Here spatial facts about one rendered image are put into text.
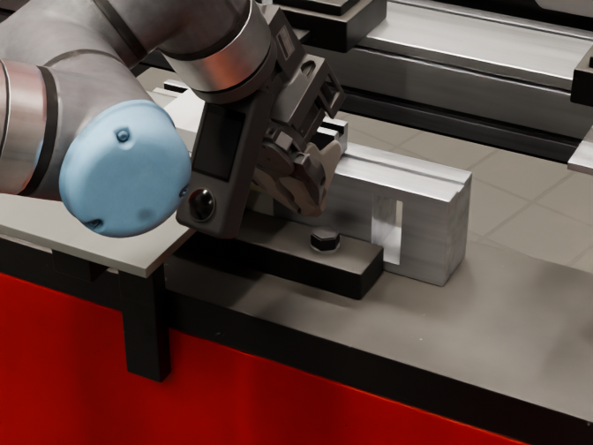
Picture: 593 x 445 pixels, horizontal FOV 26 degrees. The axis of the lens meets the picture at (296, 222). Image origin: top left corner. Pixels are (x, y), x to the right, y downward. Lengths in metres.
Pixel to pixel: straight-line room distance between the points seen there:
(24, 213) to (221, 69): 0.28
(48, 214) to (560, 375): 0.46
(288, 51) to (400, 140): 2.30
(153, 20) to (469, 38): 0.66
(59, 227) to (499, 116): 0.54
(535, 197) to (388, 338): 1.95
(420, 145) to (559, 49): 1.84
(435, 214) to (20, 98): 0.56
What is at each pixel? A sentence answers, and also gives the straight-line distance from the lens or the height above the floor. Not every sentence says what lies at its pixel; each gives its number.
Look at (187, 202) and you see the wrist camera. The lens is 0.96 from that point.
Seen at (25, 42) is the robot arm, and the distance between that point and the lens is 0.83.
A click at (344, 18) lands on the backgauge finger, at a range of 1.38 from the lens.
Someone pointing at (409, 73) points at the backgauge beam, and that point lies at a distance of 1.43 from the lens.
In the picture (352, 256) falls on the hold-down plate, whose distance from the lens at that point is 1.20.
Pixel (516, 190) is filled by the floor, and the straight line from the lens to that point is 3.09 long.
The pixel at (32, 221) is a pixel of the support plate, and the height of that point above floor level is 1.00.
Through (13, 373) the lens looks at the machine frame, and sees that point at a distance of 1.42.
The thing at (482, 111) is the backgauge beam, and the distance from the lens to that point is 1.41.
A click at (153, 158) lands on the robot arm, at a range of 0.71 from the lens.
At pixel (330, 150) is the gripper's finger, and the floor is 1.06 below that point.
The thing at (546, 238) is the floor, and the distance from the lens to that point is 2.92.
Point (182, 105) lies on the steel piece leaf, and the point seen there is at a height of 1.00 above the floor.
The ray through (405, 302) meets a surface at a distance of 1.19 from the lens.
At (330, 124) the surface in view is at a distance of 1.22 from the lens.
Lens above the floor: 1.58
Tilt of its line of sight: 33 degrees down
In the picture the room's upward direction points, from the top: straight up
